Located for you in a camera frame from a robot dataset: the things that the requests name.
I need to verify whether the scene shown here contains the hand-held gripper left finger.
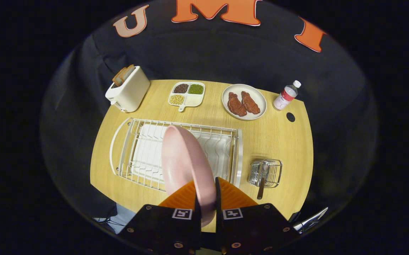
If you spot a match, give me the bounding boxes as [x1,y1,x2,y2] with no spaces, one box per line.
[118,180,202,255]

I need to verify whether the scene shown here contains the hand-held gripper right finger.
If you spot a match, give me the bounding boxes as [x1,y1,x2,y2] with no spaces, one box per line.
[214,177,293,255]

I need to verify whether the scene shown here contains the metal spoon with dark handle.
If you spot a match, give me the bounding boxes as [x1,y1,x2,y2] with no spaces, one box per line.
[257,161,270,200]

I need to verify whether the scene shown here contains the pink plate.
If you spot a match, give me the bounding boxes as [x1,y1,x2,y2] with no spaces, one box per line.
[161,125,217,227]

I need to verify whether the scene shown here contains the metal wire basket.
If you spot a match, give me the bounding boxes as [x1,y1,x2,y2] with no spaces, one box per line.
[248,159,283,188]

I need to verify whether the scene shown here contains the white wire dish rack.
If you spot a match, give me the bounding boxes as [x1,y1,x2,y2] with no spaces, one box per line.
[109,117,243,192]

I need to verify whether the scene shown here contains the white divided dish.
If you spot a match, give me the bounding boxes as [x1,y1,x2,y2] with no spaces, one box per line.
[168,81,206,112]

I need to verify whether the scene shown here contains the beige round plate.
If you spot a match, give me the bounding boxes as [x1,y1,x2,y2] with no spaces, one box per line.
[222,84,267,121]

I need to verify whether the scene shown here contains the red-brown steak piece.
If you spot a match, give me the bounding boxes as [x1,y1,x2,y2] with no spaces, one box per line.
[228,92,247,117]
[241,91,261,114]

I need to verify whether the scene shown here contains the clear water bottle red label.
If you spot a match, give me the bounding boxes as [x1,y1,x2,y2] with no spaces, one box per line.
[273,80,302,111]

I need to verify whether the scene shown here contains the white toaster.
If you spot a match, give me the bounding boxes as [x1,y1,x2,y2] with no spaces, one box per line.
[105,66,151,113]

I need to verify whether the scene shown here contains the black backdrop cloth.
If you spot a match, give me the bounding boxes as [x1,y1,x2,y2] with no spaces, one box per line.
[41,0,379,227]

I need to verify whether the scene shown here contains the brown toast slice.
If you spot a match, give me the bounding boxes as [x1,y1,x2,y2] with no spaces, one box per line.
[119,64,135,82]
[112,67,127,86]

